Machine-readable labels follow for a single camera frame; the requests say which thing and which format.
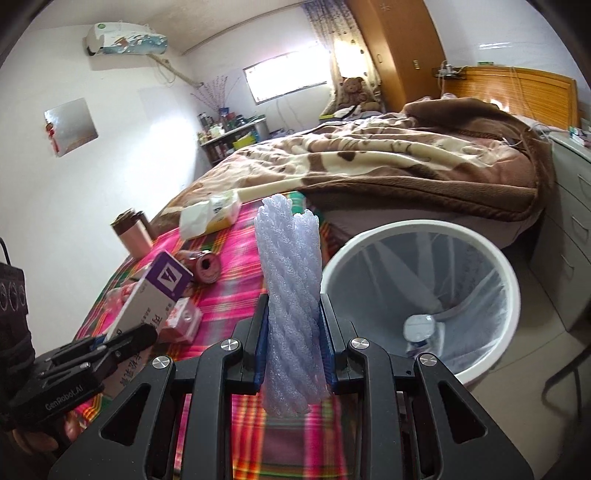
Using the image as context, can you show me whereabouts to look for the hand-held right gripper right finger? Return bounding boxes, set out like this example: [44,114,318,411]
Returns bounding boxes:
[318,293,536,480]

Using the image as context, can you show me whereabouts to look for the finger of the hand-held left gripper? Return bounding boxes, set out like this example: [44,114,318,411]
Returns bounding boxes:
[39,336,109,370]
[105,323,158,370]

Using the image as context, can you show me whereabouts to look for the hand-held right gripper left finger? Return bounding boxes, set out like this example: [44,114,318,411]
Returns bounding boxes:
[48,293,271,480]

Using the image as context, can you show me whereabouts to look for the white and purple carton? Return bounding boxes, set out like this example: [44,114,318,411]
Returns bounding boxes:
[104,250,195,342]

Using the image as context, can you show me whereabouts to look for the twisted foam net sleeve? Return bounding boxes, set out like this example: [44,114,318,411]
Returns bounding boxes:
[254,194,321,418]

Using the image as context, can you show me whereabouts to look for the white round trash bin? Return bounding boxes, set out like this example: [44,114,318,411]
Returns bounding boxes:
[320,220,522,386]

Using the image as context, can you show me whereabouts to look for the person's left hand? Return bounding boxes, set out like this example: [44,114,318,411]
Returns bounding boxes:
[4,425,63,472]

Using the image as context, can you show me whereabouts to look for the pink plastic wrapper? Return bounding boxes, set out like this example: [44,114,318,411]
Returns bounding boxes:
[92,281,139,324]

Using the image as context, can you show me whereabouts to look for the small pink carton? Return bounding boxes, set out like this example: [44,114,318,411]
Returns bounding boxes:
[159,298,204,343]

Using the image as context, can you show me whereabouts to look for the pink plaid bedsheet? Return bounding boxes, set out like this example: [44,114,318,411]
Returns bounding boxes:
[65,191,365,480]

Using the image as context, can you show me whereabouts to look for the clear plastic bottle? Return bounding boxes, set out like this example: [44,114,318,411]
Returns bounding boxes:
[403,314,446,358]

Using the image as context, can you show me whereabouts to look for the pink and brown mug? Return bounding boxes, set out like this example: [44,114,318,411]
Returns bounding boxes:
[110,209,153,258]

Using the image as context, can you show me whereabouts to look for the white and yellow tissue pack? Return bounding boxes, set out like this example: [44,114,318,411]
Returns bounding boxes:
[179,191,242,241]

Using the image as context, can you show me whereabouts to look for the brown patterned blanket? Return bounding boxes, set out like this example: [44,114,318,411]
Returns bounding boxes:
[150,98,555,241]

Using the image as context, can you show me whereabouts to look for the cluttered shelf desk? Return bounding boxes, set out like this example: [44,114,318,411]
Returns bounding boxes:
[198,108,271,167]

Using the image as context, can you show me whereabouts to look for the dark metal chair leg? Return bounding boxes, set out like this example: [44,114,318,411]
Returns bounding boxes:
[542,351,591,416]

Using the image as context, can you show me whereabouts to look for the decorative branches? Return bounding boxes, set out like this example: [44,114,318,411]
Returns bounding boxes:
[191,76,241,112]

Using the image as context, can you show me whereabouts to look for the brown teddy bear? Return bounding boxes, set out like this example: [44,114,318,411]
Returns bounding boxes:
[339,76,379,114]

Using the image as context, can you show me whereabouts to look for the window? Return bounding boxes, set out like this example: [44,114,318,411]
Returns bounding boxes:
[243,48,333,104]

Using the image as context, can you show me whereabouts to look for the grey bedside cabinet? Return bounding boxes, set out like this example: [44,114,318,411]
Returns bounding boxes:
[531,131,591,330]

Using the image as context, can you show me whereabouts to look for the air conditioner pipe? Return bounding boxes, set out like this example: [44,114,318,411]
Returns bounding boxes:
[148,53,204,88]

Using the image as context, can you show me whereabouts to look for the wooden wardrobe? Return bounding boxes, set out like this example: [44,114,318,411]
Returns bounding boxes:
[346,0,446,114]

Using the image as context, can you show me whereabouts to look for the patterned curtain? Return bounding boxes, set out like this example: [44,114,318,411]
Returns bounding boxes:
[302,0,384,116]

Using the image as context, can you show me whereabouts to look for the wooden bed headboard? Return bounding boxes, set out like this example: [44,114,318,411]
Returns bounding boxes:
[445,66,580,130]

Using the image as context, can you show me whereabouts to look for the silver wall panel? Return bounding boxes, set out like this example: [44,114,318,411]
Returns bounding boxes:
[44,98,99,158]

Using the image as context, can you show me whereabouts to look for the wall air conditioner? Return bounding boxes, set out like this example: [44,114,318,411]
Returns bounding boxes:
[83,21,169,57]

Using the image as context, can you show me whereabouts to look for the power strip with cables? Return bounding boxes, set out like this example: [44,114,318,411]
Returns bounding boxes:
[433,60,468,80]

